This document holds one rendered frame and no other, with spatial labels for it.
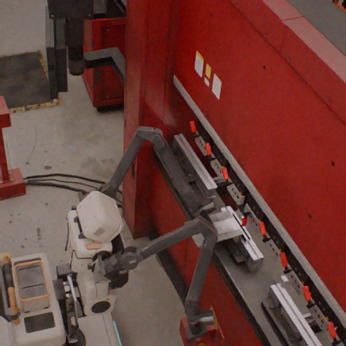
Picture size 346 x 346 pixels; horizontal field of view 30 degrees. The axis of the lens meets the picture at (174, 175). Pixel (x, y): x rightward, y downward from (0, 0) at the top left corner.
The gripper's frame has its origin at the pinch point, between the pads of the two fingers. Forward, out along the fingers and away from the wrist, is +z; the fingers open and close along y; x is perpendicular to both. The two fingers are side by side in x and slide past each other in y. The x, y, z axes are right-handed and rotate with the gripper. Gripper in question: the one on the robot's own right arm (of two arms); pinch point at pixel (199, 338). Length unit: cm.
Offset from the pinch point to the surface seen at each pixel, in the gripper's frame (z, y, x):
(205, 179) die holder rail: -10, 34, 91
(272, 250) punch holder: -31, 47, 15
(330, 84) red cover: -130, 72, 6
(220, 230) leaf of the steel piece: -14, 30, 49
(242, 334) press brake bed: 23.4, 23.1, 7.4
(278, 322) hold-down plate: -0.5, 39.3, -6.1
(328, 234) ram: -71, 62, -15
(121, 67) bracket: -41, 9, 175
